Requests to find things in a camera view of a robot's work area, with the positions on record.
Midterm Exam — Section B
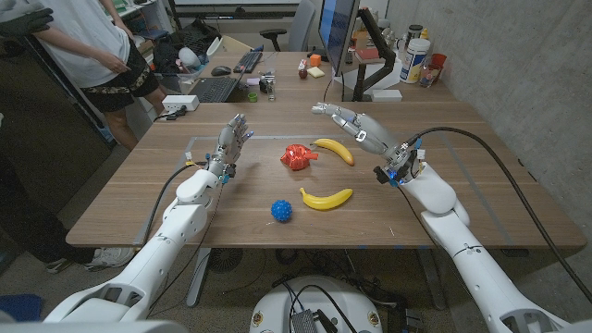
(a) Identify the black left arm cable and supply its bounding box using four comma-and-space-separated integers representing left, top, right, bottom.
141, 159, 208, 244

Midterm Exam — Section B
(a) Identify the blue floor mat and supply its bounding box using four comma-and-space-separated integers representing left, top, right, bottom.
0, 293, 43, 323

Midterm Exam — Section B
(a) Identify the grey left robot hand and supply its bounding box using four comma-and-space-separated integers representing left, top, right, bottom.
213, 113, 254, 167

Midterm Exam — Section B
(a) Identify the black glove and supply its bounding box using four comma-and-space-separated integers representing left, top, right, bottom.
0, 5, 55, 38

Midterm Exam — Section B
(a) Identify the person in white shirt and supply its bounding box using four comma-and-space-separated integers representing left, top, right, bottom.
27, 0, 168, 149

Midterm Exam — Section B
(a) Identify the white sneaker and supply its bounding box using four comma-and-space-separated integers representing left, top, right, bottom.
85, 247, 135, 272

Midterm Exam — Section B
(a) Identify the black laptop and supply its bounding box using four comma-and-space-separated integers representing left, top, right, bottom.
189, 68, 246, 104

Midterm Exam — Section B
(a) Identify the grey office chair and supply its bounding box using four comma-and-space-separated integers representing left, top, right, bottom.
259, 0, 317, 53

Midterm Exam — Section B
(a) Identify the strongly curved yellow toy banana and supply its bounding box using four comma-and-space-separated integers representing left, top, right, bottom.
299, 187, 354, 212

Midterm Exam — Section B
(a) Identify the blue spiky stress ball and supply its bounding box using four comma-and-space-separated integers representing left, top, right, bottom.
270, 199, 293, 223

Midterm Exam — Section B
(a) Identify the red crumpled toy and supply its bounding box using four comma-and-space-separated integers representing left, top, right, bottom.
279, 143, 320, 171

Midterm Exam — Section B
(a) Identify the computer monitor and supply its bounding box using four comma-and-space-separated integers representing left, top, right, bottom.
317, 0, 361, 78

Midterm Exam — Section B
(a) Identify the bottle with black lid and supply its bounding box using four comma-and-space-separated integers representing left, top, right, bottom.
405, 23, 425, 47

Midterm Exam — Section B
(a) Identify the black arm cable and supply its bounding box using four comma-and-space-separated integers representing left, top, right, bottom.
141, 159, 208, 244
406, 127, 592, 304

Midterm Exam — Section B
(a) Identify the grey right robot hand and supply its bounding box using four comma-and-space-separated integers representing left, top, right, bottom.
310, 102, 401, 157

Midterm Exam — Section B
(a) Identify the black backpack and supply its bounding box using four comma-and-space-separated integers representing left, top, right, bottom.
152, 18, 222, 75

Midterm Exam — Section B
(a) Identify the grey table leg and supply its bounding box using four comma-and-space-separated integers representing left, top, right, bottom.
415, 248, 448, 311
185, 248, 213, 308

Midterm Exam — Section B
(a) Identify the white canister with blue label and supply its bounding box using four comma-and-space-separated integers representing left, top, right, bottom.
400, 38, 431, 85

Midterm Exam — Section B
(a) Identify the clear cup with items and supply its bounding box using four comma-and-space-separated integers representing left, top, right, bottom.
419, 62, 440, 89

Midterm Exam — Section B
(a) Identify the dark cabinet panel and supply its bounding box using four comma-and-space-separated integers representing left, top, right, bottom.
0, 34, 115, 214

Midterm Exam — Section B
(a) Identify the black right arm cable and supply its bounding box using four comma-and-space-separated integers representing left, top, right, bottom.
406, 127, 592, 304

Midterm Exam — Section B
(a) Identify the black keyboard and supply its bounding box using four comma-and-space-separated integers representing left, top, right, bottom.
232, 49, 264, 74

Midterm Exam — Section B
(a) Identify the white power strip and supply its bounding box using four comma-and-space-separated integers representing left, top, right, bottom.
161, 94, 201, 114

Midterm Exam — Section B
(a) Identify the white robot torso edge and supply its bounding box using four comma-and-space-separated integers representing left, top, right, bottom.
0, 320, 189, 333

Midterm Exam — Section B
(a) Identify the brown-tipped yellow toy banana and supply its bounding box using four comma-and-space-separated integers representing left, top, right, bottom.
310, 138, 356, 167

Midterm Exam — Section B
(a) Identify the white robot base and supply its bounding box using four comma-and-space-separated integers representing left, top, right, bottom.
249, 276, 384, 333

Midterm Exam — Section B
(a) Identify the white flat box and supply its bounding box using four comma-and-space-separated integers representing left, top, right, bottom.
371, 89, 403, 103

